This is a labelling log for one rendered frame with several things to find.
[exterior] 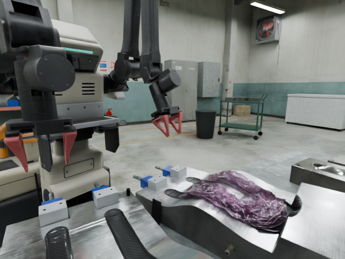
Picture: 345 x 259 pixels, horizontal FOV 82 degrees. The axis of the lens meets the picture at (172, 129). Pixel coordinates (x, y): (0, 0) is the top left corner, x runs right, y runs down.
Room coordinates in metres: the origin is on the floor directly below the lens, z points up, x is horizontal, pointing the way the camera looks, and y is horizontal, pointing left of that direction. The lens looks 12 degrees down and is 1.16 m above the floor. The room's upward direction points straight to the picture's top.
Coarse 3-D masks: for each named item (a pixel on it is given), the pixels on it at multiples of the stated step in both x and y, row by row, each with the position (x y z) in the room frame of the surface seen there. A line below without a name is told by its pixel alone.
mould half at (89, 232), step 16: (80, 208) 0.41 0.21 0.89; (96, 208) 0.41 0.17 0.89; (112, 208) 0.41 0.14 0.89; (128, 208) 0.41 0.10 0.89; (144, 208) 0.41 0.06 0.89; (16, 224) 0.35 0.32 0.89; (32, 224) 0.35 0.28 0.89; (64, 224) 0.35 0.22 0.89; (80, 224) 0.35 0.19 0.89; (96, 224) 0.36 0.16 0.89; (144, 224) 0.36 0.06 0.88; (16, 240) 0.31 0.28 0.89; (32, 240) 0.31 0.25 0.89; (80, 240) 0.31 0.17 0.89; (96, 240) 0.31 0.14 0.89; (112, 240) 0.32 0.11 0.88; (144, 240) 0.32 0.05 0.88; (160, 240) 0.32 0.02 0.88; (0, 256) 0.28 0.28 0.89; (16, 256) 0.28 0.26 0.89; (32, 256) 0.28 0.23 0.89; (80, 256) 0.28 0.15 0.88; (96, 256) 0.28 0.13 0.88; (112, 256) 0.28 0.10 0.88; (160, 256) 0.27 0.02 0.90; (176, 256) 0.25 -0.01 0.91; (192, 256) 0.24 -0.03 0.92; (208, 256) 0.23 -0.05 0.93
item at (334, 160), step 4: (336, 156) 0.84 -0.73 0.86; (340, 156) 0.84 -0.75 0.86; (344, 156) 0.84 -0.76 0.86; (328, 160) 0.79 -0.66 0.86; (332, 160) 0.79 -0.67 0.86; (336, 160) 0.79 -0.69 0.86; (340, 160) 0.79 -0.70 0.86; (344, 160) 0.80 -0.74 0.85; (340, 164) 0.76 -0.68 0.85; (344, 164) 0.74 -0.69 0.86
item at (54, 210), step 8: (48, 200) 0.42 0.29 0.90; (56, 200) 0.42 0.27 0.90; (64, 200) 0.39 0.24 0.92; (40, 208) 0.37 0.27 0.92; (48, 208) 0.37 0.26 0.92; (56, 208) 0.37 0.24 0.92; (64, 208) 0.37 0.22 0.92; (40, 216) 0.35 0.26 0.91; (48, 216) 0.35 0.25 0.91; (56, 216) 0.36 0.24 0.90; (64, 216) 0.37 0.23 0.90; (40, 224) 0.34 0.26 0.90; (48, 224) 0.35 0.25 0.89
